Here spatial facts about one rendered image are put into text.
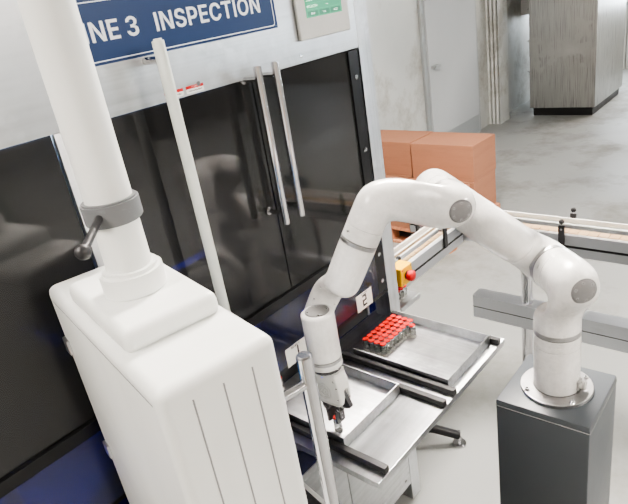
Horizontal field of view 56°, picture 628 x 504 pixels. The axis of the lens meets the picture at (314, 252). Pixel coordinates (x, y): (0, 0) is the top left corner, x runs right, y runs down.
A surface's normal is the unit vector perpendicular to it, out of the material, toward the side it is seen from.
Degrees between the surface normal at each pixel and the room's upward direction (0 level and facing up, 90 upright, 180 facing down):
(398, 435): 0
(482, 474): 0
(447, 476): 0
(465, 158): 90
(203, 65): 90
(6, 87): 90
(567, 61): 90
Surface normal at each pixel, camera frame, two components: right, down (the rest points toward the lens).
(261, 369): 0.62, 0.22
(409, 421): -0.15, -0.91
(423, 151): -0.66, 0.40
